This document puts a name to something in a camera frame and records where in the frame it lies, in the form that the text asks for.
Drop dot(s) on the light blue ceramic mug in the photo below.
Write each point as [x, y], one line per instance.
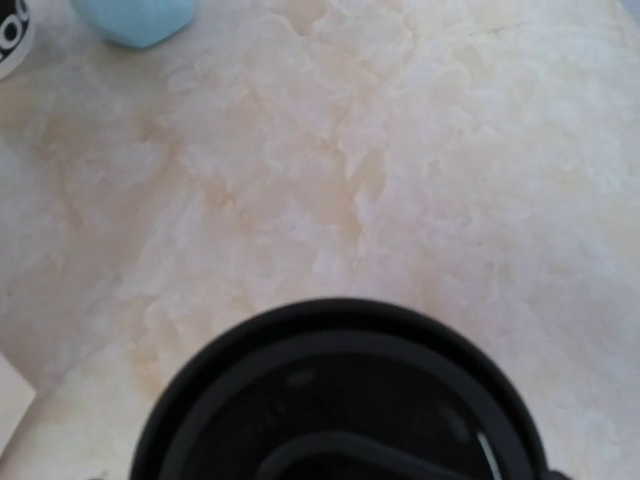
[136, 24]

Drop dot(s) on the white paper takeout bag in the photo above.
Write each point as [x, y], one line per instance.
[16, 395]

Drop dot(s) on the black plastic cup lid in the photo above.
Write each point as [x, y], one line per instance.
[340, 389]

